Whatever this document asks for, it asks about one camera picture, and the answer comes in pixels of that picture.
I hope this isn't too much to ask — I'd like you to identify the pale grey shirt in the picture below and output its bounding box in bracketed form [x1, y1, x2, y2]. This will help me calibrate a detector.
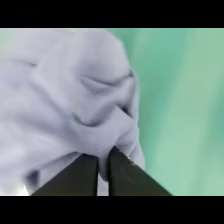
[0, 28, 147, 197]

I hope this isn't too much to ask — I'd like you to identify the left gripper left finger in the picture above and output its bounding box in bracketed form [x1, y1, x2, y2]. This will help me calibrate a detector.
[32, 152, 100, 197]

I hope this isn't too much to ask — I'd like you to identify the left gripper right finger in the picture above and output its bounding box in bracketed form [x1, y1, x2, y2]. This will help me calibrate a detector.
[107, 146, 173, 197]

